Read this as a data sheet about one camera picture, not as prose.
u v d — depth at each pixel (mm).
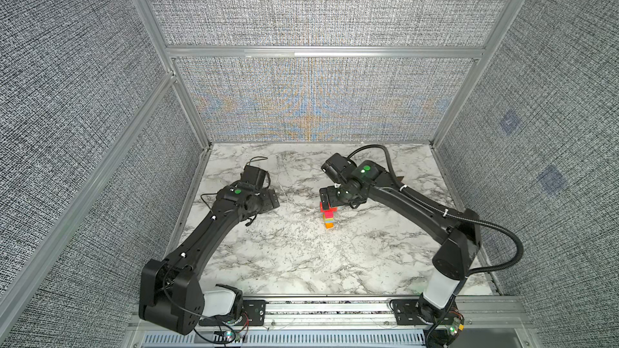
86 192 568
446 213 457
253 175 647
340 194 675
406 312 731
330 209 943
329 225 919
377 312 747
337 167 625
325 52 890
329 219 894
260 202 747
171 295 395
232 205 545
